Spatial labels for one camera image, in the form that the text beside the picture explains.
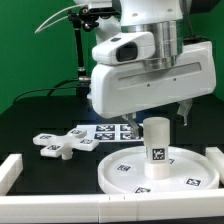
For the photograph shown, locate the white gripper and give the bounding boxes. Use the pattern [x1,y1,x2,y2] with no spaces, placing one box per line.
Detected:
[91,42,216,139]

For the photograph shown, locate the white round table top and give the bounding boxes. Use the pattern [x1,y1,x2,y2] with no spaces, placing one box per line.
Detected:
[98,146,219,194]

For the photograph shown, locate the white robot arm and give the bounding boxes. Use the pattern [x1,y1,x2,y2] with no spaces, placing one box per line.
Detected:
[91,0,216,138]

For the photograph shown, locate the white marker sheet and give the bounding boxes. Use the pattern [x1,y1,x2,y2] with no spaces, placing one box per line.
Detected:
[77,124,142,142]

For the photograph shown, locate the white front fence bar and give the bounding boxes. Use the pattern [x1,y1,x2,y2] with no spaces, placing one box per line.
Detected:
[0,189,224,224]

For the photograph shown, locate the white cross table base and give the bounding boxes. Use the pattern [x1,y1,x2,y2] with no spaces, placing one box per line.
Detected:
[33,128,99,160]

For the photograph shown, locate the white left fence bar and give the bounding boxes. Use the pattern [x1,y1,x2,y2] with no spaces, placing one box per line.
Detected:
[0,154,23,196]

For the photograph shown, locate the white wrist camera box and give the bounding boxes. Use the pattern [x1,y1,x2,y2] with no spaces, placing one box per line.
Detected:
[92,32,155,65]

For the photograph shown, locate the black cables on table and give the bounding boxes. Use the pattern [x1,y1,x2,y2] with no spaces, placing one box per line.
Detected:
[13,78,91,104]

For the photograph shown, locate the black camera stand pole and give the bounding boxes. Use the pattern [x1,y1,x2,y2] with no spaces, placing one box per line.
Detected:
[68,10,89,98]

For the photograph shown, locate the white curved cables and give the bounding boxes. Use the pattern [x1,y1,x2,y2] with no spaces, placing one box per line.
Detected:
[34,3,88,35]

